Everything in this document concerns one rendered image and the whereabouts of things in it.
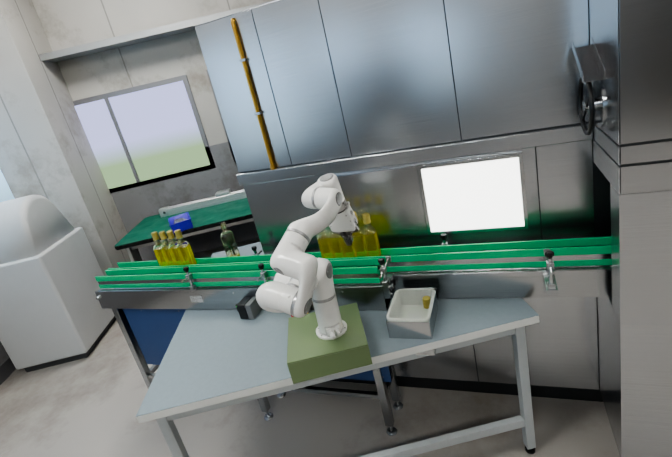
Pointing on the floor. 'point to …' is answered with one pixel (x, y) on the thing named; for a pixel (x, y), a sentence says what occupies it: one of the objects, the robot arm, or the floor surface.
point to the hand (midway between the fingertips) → (348, 239)
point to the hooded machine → (47, 286)
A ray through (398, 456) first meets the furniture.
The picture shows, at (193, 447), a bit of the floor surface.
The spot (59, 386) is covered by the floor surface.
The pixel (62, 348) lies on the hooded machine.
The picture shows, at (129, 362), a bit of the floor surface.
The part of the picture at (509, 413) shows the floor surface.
